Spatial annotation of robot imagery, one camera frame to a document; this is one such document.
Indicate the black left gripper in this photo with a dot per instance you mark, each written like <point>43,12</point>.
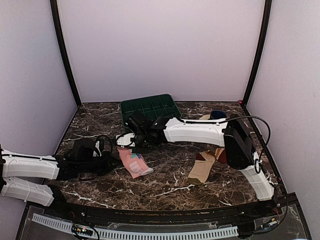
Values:
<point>108,166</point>

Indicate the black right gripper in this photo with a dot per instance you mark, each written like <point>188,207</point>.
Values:
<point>142,150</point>

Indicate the pink patterned sock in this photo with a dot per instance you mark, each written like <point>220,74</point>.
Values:
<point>134,163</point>

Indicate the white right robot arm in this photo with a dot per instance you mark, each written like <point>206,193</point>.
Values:
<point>228,133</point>

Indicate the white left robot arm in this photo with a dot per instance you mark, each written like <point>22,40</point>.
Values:
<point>16,168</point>

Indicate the green compartment tray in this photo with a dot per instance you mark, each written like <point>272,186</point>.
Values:
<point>151,106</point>

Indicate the beige sock with olive toe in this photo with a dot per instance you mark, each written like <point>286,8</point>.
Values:
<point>203,164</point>

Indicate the cream saucer plate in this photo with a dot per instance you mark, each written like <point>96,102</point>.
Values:
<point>205,117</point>

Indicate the blue mug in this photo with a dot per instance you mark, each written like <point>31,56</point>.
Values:
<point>217,114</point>

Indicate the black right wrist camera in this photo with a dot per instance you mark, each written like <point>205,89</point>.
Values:
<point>138,123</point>

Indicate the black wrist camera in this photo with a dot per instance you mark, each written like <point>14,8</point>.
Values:
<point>84,149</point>
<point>138,123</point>

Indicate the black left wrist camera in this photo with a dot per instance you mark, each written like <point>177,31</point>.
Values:
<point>84,149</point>

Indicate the black front rail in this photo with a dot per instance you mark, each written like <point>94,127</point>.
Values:
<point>242,211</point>

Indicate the white slotted cable duct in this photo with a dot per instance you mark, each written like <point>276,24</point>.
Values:
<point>84,232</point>

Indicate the black left frame post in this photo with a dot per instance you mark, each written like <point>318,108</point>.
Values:
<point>63,51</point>

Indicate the black frame post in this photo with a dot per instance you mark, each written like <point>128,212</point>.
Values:
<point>258,53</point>
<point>63,51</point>

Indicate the black right frame post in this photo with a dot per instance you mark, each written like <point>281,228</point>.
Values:
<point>258,53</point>

